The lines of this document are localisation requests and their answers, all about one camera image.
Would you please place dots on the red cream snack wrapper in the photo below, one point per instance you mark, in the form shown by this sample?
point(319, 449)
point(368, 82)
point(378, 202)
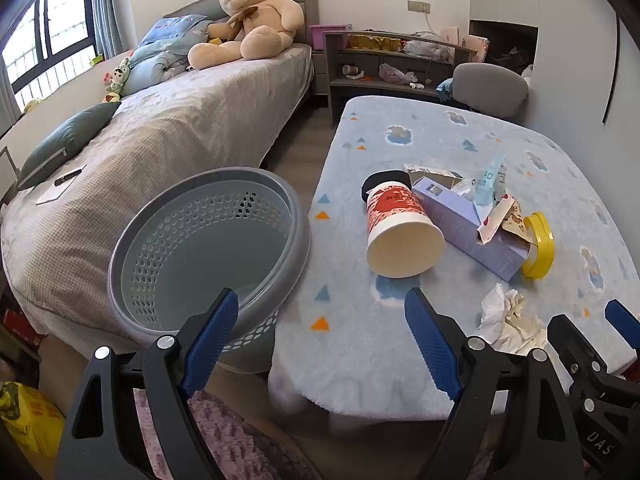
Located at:
point(505, 220)

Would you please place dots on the white green medicine box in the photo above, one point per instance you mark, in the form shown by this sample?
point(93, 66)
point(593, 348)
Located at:
point(430, 170)

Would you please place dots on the light blue printed blanket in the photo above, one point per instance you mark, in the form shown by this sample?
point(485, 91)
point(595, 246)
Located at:
point(400, 125)

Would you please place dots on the red patterned paper cup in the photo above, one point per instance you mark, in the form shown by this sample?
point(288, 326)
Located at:
point(395, 210)

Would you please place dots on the long purple carton box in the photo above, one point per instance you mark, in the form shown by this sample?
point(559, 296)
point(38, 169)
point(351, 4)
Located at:
point(450, 220)

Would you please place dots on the bed with checked cover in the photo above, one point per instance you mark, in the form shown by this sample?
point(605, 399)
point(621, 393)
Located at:
point(175, 110)

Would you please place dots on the yellow plastic bag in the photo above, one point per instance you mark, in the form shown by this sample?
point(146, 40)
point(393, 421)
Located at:
point(30, 415)

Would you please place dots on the pink storage box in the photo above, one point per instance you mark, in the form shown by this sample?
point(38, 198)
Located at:
point(325, 37)

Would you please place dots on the black framed window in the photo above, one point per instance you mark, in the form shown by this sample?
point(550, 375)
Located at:
point(65, 15)

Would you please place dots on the white tissue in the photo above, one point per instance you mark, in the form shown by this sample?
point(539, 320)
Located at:
point(500, 310)

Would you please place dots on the green plush doll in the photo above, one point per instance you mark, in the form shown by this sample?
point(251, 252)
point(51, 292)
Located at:
point(119, 72)

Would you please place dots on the dark green pillow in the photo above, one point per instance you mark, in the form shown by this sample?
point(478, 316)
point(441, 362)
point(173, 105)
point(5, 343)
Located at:
point(65, 135)

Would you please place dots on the grey padded chair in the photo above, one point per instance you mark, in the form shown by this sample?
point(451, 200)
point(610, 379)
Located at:
point(490, 85)

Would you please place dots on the gold foil package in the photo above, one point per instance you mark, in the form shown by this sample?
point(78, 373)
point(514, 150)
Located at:
point(375, 42)

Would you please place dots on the red cardboard box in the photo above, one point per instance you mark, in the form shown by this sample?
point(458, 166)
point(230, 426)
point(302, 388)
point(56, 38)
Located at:
point(20, 327)

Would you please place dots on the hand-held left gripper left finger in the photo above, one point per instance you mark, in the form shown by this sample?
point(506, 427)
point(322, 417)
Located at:
point(210, 340)

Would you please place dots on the white plastic bag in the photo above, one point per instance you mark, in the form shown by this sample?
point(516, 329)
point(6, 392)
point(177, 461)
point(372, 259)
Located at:
point(425, 48)

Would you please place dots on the pink plastic bag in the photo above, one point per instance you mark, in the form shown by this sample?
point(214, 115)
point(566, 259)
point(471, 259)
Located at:
point(392, 74)

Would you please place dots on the yellow plush toy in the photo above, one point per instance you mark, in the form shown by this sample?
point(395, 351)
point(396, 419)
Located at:
point(31, 106)

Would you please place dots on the white paper sheet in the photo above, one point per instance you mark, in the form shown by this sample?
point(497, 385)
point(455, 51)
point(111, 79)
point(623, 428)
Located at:
point(55, 192)

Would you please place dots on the small paper cup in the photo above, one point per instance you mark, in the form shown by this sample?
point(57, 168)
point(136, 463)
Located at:
point(349, 70)

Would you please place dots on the grey shelf unit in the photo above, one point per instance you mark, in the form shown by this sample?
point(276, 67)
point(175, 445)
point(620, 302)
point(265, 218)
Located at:
point(340, 90)

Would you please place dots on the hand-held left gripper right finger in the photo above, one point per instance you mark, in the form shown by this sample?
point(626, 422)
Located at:
point(430, 340)

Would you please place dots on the large beige teddy bear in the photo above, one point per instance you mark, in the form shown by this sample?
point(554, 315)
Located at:
point(260, 15)

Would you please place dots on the pink gift bag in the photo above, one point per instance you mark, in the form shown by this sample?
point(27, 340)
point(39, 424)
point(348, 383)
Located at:
point(450, 34)

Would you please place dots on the yellow plastic lid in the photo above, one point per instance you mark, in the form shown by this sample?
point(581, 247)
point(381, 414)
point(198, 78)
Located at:
point(542, 245)

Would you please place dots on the grey perforated waste basket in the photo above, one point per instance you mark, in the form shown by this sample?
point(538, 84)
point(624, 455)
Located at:
point(150, 280)

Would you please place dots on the black marker pen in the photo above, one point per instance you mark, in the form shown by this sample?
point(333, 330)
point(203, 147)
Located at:
point(67, 177)

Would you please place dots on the wall socket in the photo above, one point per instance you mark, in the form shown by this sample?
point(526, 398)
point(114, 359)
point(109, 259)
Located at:
point(418, 6)

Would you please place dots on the grey blue curtain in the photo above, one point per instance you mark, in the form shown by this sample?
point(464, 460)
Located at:
point(112, 5)

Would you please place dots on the blue folded quilt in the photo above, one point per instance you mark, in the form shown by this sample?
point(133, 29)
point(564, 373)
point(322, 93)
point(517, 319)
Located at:
point(160, 55)

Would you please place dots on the light blue plastic packet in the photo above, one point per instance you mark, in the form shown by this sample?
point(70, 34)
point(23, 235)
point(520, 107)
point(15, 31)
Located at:
point(487, 180)

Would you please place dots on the teal cloth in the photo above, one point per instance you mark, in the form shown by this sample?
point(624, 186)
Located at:
point(445, 91)

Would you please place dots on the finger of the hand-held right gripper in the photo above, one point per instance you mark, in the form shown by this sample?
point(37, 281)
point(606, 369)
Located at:
point(622, 322)
point(565, 335)

